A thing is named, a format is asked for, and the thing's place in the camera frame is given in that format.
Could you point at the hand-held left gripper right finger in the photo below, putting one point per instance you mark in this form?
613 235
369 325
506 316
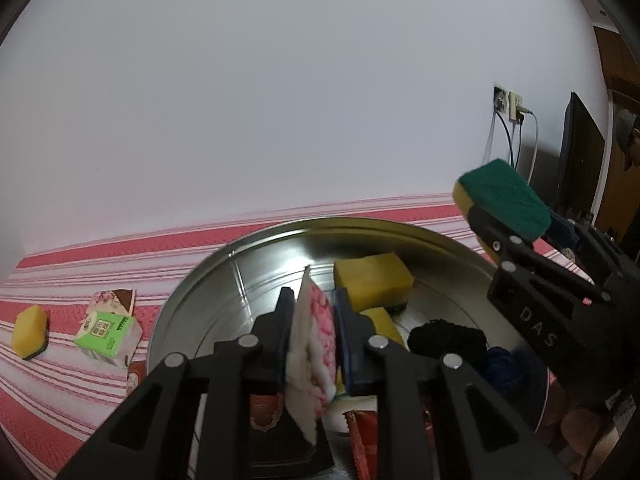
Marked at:
352 345

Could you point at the red packet with round emblem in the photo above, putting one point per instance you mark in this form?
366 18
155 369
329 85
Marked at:
136 377

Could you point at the round metal tin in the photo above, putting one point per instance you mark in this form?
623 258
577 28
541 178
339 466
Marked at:
280 250

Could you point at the blue yarn ball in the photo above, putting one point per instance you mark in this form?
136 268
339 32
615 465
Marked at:
500 365

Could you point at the wall socket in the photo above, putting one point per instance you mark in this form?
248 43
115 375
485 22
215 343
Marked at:
500 99
515 106

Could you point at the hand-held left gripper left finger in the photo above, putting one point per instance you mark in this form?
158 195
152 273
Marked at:
282 332

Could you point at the red snack packet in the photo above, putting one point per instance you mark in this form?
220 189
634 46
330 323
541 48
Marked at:
367 440

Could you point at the brown wooden panel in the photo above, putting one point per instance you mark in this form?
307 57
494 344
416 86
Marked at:
617 90

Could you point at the floral packet with brown corner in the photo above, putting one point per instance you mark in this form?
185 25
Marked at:
107 300

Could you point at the black yarn ball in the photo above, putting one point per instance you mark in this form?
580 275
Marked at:
445 337

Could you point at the small yellow sponge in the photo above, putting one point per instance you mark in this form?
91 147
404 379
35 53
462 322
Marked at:
30 330

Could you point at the red striped desktop cloth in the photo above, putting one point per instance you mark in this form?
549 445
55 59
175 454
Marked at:
75 410

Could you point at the green tissue pack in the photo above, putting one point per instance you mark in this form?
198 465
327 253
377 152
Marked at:
105 335

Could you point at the black monitor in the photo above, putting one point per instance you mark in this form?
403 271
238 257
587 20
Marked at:
580 160

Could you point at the white pink floral snack packet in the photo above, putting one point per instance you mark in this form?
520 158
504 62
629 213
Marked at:
315 350

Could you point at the yellow sponge with green pad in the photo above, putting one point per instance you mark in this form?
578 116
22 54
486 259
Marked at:
505 200

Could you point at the large yellow sponge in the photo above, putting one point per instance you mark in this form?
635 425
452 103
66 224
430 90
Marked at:
372 275

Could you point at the dark brown packet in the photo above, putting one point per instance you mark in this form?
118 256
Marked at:
270 430

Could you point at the person's right forearm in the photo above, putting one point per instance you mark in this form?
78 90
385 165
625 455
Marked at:
575 425

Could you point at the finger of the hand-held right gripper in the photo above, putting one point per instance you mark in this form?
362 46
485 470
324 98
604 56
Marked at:
562 232
520 257

